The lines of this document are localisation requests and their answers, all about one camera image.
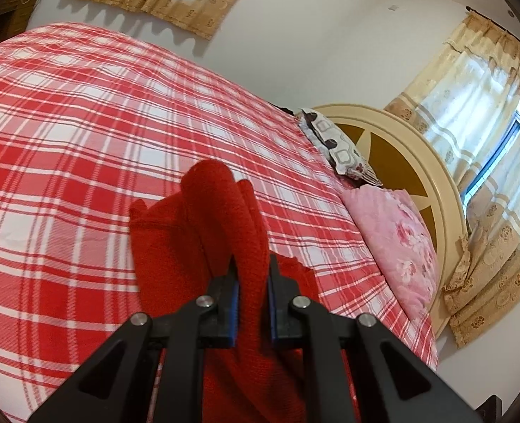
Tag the beige curtain by headboard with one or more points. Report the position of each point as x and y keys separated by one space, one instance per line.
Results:
x=463 y=103

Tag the cream wooden headboard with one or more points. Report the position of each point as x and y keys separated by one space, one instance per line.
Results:
x=402 y=159

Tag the red knitted sweater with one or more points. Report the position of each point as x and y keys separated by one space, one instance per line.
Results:
x=179 y=245

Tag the grey white patterned pillow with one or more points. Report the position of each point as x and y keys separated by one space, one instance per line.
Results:
x=336 y=147

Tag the pink floral blanket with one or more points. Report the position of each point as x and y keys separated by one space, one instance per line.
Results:
x=400 y=243

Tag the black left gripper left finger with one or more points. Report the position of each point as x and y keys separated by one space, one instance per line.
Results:
x=151 y=368

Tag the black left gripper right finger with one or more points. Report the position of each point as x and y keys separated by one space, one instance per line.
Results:
x=356 y=369

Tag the red white plaid bedspread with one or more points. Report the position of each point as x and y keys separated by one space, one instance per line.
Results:
x=92 y=120

